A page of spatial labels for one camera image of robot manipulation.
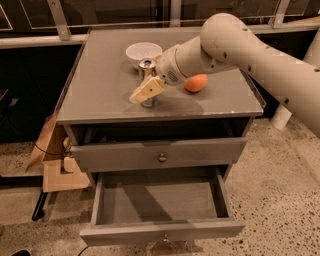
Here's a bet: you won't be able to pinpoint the metal window railing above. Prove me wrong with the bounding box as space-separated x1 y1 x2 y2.
0 16 320 49

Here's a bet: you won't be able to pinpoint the grey open middle drawer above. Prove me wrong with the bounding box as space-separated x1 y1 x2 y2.
80 166 244 246

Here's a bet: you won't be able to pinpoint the orange fruit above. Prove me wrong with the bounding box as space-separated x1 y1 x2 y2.
184 74 208 93

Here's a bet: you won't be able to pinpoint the black cable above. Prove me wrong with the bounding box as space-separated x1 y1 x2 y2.
32 141 73 157

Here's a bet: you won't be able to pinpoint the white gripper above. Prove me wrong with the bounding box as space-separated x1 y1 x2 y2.
129 45 183 103

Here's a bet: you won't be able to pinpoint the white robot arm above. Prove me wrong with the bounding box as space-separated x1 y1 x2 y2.
130 13 320 136

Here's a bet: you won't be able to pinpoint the white ceramic bowl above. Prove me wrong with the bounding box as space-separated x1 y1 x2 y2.
125 42 162 68

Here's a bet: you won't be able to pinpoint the grey upper drawer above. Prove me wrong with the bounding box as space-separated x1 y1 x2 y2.
71 137 247 172

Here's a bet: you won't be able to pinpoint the black floor bar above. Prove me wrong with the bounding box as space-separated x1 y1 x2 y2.
32 191 48 221

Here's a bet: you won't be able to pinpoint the silver redbull can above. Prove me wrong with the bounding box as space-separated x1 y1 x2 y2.
138 58 157 108

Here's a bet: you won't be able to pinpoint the brown cardboard pieces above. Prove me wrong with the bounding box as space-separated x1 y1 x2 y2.
26 113 90 192

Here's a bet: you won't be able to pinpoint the grey drawer cabinet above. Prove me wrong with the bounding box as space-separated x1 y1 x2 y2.
54 26 266 188

